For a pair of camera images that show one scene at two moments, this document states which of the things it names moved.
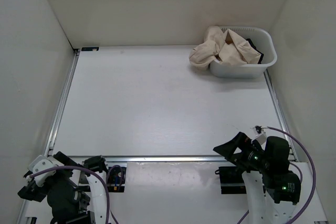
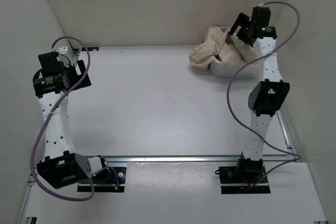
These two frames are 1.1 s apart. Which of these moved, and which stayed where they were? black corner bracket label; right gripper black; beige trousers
Moved: right gripper black
Stayed: black corner bracket label; beige trousers
